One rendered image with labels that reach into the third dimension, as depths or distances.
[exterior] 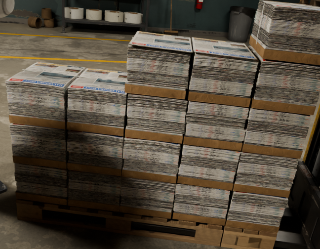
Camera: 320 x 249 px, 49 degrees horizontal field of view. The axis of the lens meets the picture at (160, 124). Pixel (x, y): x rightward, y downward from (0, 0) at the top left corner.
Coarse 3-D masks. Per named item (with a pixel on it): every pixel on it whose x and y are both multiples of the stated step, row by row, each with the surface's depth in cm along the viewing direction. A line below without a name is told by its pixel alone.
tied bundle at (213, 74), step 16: (192, 48) 172; (192, 64) 166; (208, 64) 156; (224, 64) 156; (240, 64) 156; (256, 64) 155; (192, 80) 159; (208, 80) 159; (224, 80) 159; (240, 80) 159; (240, 96) 161
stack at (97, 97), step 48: (48, 96) 168; (96, 96) 167; (144, 96) 165; (48, 144) 178; (96, 144) 176; (144, 144) 175; (48, 192) 191; (96, 192) 188; (144, 192) 186; (192, 192) 184; (192, 240) 196
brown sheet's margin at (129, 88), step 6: (126, 84) 162; (132, 84) 162; (126, 90) 164; (132, 90) 164; (138, 90) 163; (144, 90) 163; (150, 90) 163; (156, 90) 163; (162, 90) 162; (168, 90) 162; (174, 90) 162; (180, 90) 162; (162, 96) 164; (168, 96) 164; (174, 96) 163; (180, 96) 163
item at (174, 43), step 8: (144, 32) 185; (136, 40) 163; (144, 40) 165; (152, 40) 168; (160, 40) 170; (168, 40) 172; (176, 40) 174; (184, 40) 176; (160, 48) 153; (168, 48) 154; (176, 48) 155; (184, 48) 157
